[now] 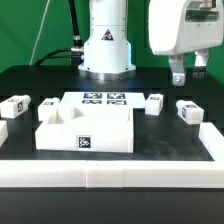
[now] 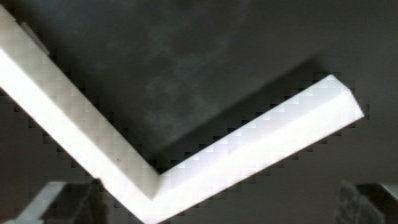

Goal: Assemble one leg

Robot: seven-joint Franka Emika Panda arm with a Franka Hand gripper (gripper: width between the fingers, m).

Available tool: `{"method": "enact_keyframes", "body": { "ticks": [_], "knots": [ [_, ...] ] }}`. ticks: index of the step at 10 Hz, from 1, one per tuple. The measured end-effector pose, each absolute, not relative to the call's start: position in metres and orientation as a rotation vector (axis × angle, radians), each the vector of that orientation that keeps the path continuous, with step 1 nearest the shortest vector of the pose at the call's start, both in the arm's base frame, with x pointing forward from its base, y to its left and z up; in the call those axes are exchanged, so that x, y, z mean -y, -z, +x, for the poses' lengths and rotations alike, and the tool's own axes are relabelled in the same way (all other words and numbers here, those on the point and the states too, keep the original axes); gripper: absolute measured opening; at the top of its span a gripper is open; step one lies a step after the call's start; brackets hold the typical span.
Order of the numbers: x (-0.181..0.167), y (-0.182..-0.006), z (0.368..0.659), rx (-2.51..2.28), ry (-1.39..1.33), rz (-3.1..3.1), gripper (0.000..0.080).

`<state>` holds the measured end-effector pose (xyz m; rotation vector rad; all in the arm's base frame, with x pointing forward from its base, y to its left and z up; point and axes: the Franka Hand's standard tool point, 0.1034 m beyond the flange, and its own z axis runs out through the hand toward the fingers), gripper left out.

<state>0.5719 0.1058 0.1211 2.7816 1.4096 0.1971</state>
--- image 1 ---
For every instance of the white square tabletop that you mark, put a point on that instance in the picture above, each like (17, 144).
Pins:
(87, 127)

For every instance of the white plate with four tags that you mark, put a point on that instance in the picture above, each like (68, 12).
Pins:
(135, 100)

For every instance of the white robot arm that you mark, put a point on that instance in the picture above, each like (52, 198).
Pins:
(107, 53)

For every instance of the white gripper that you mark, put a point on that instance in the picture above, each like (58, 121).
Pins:
(182, 26)

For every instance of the white U-shaped obstacle fence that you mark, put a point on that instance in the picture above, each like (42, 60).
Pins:
(136, 174)

